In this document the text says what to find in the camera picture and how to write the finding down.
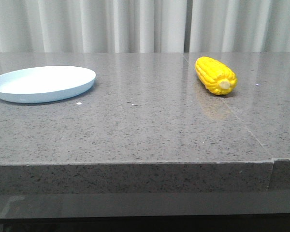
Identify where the yellow plastic corn cob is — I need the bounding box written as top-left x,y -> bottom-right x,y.
195,57 -> 237,96

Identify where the light blue round plate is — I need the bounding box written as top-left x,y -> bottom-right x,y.
0,66 -> 96,103

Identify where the white pleated curtain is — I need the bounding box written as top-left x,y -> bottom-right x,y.
0,0 -> 290,53

